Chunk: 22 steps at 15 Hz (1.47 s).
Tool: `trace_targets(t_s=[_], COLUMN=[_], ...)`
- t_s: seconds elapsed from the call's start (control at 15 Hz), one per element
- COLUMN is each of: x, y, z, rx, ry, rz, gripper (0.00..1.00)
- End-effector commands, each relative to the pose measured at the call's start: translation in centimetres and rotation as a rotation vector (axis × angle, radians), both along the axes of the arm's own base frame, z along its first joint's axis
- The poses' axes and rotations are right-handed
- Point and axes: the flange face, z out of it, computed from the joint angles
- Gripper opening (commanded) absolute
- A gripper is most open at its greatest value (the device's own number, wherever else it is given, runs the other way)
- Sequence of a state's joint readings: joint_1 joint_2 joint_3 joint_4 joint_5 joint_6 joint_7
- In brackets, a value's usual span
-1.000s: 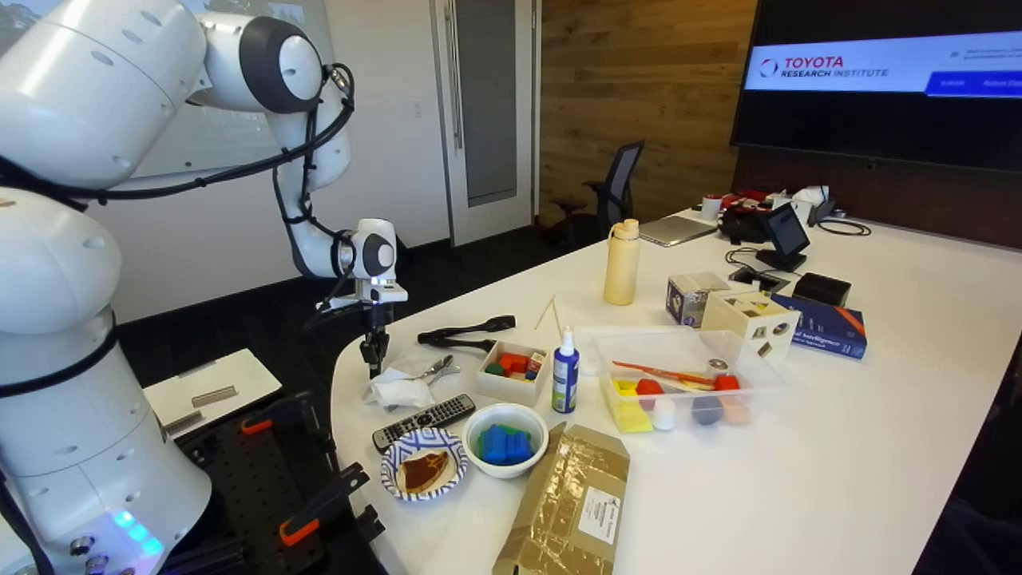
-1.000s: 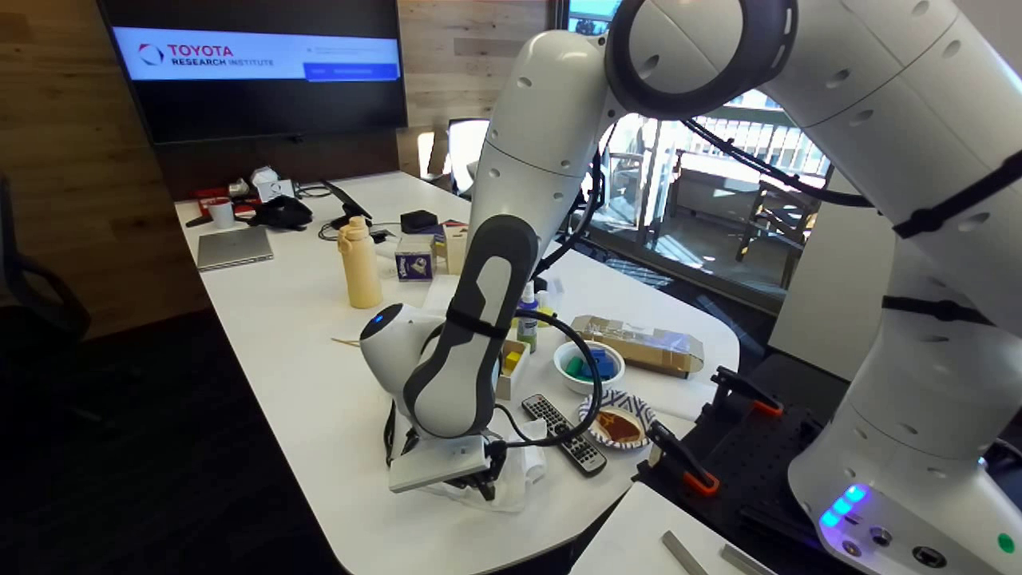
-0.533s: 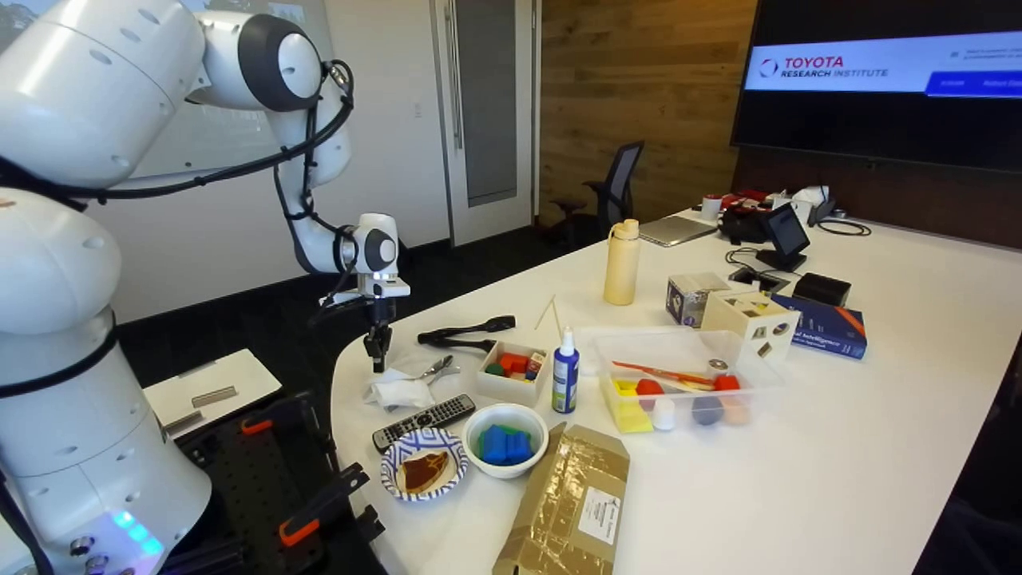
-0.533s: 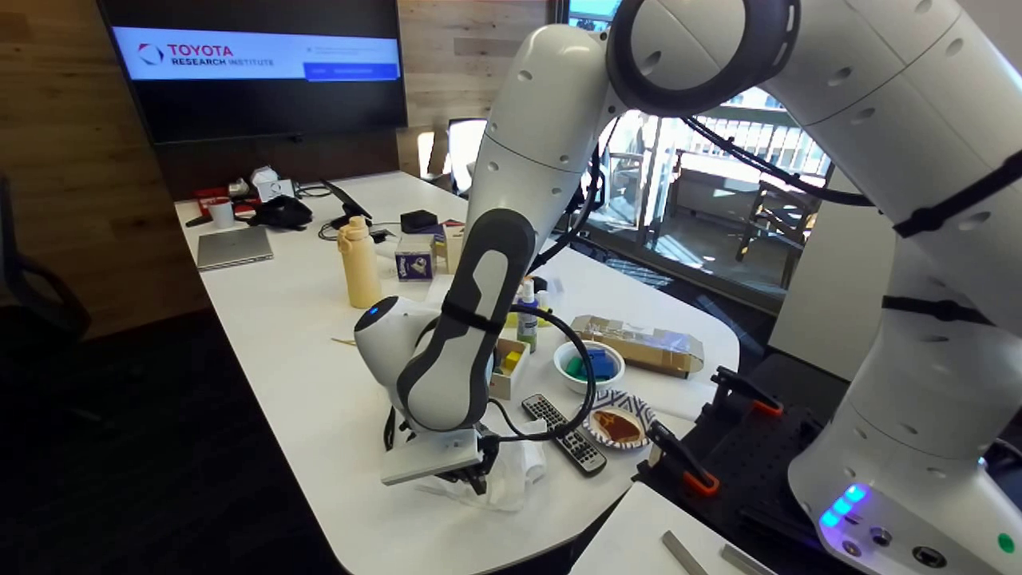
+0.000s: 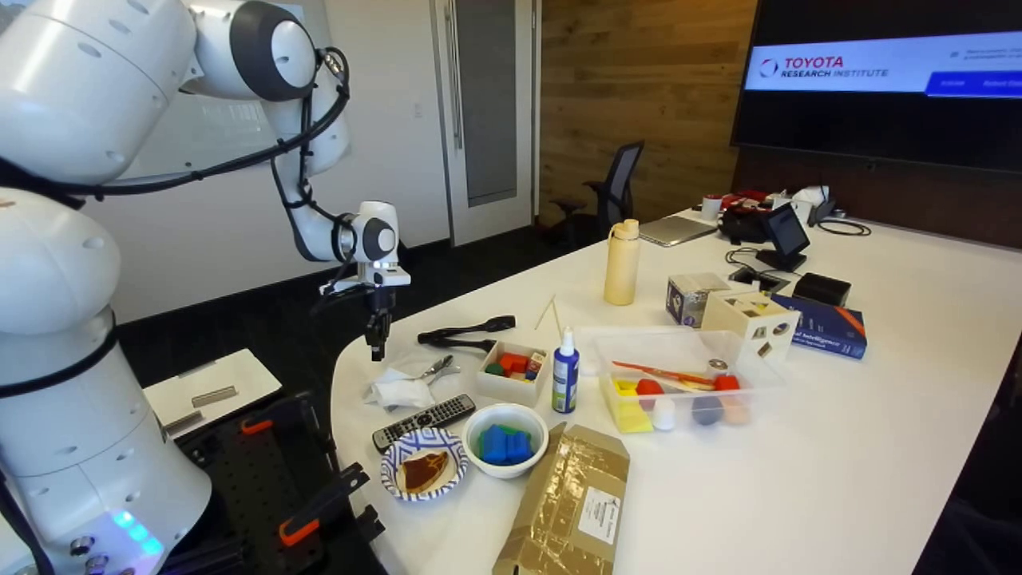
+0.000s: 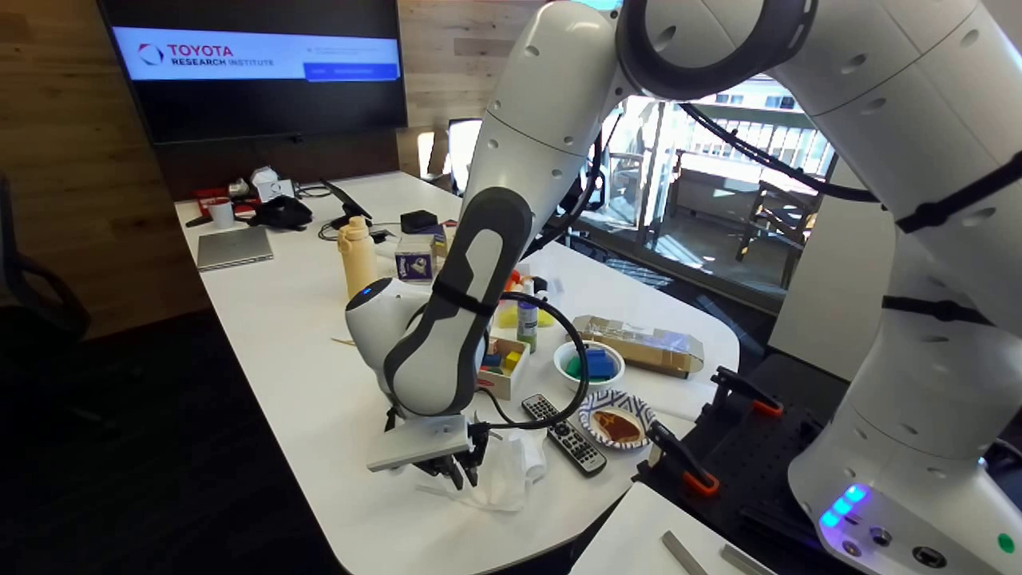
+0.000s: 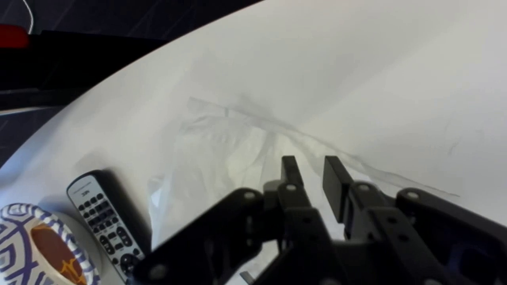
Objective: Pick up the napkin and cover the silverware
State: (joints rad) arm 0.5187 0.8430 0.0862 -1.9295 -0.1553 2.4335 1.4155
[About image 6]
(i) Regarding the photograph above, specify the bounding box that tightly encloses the brown food slice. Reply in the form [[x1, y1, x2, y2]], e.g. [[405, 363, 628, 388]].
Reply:
[[590, 409, 646, 448]]

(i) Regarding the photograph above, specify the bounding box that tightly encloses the black clamp orange handle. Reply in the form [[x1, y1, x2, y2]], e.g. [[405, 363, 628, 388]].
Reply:
[[646, 419, 725, 502], [710, 366, 789, 422]]

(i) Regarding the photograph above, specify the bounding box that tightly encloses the grey coiled cable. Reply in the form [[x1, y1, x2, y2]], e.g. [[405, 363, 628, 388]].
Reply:
[[292, 175, 338, 204]]

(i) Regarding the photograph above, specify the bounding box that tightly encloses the brown padded mailer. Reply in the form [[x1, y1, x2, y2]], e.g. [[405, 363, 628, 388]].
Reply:
[[574, 313, 710, 385]]

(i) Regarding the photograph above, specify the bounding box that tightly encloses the grey cube box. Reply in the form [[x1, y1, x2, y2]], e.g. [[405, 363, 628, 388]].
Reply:
[[392, 235, 439, 284]]

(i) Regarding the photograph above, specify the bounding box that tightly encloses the blue and white bottle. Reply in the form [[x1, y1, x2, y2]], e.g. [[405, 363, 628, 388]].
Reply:
[[514, 280, 545, 352]]

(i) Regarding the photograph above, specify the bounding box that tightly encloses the grey metal strip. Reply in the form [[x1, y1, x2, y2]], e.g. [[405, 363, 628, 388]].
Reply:
[[715, 541, 774, 575], [657, 529, 712, 575]]

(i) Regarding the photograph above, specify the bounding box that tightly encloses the blue toy block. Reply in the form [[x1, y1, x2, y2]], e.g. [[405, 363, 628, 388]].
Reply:
[[577, 348, 622, 385]]

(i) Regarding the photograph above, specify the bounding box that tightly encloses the red object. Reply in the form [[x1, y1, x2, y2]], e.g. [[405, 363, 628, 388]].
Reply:
[[182, 182, 261, 232]]

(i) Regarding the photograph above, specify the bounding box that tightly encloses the yellow toy block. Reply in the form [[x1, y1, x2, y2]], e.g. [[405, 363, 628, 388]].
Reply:
[[493, 302, 558, 332]]

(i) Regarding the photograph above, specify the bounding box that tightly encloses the black remote control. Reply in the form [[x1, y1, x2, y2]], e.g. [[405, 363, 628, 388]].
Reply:
[[517, 392, 609, 481]]

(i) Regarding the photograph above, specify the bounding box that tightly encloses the cream squeeze bottle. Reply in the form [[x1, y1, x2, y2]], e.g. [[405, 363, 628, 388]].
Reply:
[[336, 215, 388, 306]]

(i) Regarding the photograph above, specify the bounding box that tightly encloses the grey laptop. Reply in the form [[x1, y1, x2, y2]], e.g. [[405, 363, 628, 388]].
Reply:
[[195, 224, 278, 274]]

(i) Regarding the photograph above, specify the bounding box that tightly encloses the wall television screen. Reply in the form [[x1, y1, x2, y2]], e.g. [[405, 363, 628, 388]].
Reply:
[[94, 0, 413, 151]]

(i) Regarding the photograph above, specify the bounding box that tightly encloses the clear plastic bin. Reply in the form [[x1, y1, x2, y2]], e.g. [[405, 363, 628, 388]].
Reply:
[[493, 265, 568, 336]]

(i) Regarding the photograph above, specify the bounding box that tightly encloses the white bowl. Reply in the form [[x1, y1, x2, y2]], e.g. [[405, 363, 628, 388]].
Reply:
[[550, 340, 628, 392]]

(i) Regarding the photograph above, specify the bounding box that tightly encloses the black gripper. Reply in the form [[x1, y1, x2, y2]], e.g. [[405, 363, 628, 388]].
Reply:
[[422, 422, 495, 494]]

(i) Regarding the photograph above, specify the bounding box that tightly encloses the small white open box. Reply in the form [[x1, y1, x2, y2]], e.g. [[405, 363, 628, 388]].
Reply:
[[477, 332, 535, 402]]

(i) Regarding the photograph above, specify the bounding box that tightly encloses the white device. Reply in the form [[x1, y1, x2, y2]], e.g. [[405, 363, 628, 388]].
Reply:
[[246, 163, 297, 207]]

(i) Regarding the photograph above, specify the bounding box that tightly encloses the blue patterned plate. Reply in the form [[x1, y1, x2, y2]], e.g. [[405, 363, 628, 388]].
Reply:
[[572, 388, 660, 455]]

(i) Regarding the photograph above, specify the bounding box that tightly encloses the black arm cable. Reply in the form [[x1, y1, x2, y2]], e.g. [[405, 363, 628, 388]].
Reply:
[[380, 282, 590, 436]]

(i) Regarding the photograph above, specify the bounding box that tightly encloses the black mounting stand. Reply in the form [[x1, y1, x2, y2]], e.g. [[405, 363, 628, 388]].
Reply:
[[636, 348, 888, 557]]

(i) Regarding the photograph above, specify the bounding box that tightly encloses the black bag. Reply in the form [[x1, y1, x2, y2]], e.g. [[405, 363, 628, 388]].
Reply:
[[246, 191, 315, 235]]

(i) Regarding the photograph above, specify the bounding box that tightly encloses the white flat board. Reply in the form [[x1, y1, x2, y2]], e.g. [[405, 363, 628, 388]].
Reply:
[[566, 481, 825, 575]]

